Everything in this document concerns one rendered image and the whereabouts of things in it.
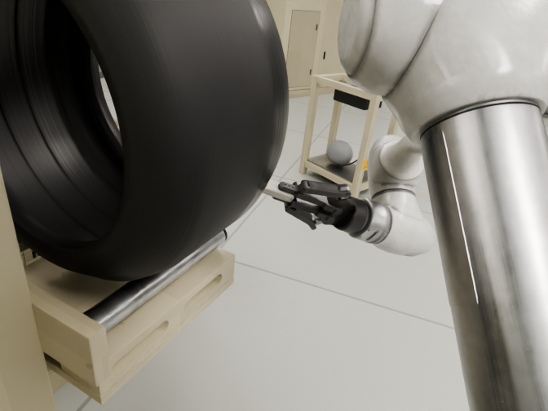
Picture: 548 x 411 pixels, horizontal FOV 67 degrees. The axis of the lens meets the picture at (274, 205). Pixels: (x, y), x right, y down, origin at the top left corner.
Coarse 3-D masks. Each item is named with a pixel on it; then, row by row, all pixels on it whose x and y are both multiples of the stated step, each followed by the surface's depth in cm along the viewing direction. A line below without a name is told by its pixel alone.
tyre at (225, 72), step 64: (0, 0) 72; (64, 0) 44; (128, 0) 42; (192, 0) 45; (256, 0) 56; (0, 64) 77; (64, 64) 87; (128, 64) 43; (192, 64) 45; (256, 64) 54; (0, 128) 79; (64, 128) 90; (128, 128) 46; (192, 128) 47; (256, 128) 56; (64, 192) 85; (128, 192) 51; (192, 192) 50; (256, 192) 67; (64, 256) 64; (128, 256) 57
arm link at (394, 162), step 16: (384, 144) 96; (400, 144) 87; (368, 160) 101; (384, 160) 92; (400, 160) 89; (416, 160) 88; (368, 176) 99; (384, 176) 92; (400, 176) 91; (416, 176) 91
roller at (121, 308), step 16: (224, 240) 86; (192, 256) 77; (160, 272) 71; (176, 272) 73; (128, 288) 66; (144, 288) 68; (160, 288) 70; (96, 304) 63; (112, 304) 63; (128, 304) 65; (96, 320) 60; (112, 320) 62
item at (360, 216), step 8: (328, 200) 82; (336, 200) 81; (344, 200) 81; (352, 200) 83; (360, 200) 86; (320, 208) 83; (344, 208) 83; (352, 208) 83; (360, 208) 83; (336, 216) 84; (344, 216) 85; (352, 216) 82; (360, 216) 83; (328, 224) 86; (336, 224) 87; (344, 224) 84; (352, 224) 83; (360, 224) 84; (352, 232) 85
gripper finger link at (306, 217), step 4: (292, 208) 83; (288, 212) 82; (292, 212) 82; (296, 212) 82; (300, 212) 83; (304, 212) 85; (308, 212) 86; (296, 216) 83; (300, 216) 83; (304, 216) 84; (308, 216) 85; (304, 220) 84; (308, 220) 84; (312, 220) 85; (308, 224) 85; (312, 224) 86; (312, 228) 86
